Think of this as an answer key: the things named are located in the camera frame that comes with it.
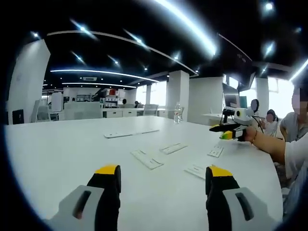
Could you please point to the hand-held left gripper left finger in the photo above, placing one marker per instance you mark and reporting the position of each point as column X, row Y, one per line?
column 72, row 204

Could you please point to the black floor box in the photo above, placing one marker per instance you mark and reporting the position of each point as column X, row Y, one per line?
column 17, row 117

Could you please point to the person's white shirt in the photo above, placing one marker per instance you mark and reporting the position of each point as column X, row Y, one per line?
column 297, row 163

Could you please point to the black camera on stand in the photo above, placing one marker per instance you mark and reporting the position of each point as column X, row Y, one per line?
column 228, row 112

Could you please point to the large white socket holder cover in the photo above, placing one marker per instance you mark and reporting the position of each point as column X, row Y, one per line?
column 147, row 159

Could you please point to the person's right hand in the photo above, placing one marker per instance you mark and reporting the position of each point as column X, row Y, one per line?
column 249, row 136

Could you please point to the computer monitor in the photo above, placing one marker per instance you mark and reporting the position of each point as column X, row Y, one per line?
column 230, row 97

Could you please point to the white whiteboard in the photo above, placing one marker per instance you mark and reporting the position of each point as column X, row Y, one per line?
column 57, row 102

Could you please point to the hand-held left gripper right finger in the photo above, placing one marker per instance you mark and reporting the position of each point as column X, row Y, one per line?
column 240, row 204

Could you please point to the grey office chair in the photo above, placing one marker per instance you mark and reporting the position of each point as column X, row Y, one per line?
column 45, row 111
column 151, row 109

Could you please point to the white low cabinet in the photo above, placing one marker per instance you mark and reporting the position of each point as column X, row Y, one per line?
column 81, row 110

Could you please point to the long white socket holder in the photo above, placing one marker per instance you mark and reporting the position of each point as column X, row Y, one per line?
column 131, row 133

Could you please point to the clear water bottle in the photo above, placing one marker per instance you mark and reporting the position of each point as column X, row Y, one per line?
column 177, row 115

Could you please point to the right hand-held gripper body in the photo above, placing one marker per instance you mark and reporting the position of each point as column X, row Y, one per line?
column 243, row 116

